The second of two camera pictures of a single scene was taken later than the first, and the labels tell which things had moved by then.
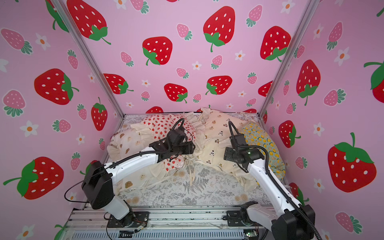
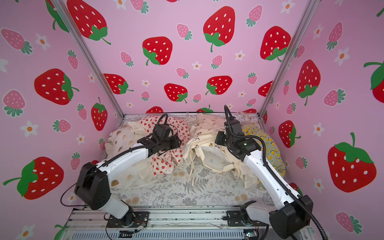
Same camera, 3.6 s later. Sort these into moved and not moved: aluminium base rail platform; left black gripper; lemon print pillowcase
Moved: left black gripper
Not moved: lemon print pillowcase; aluminium base rail platform
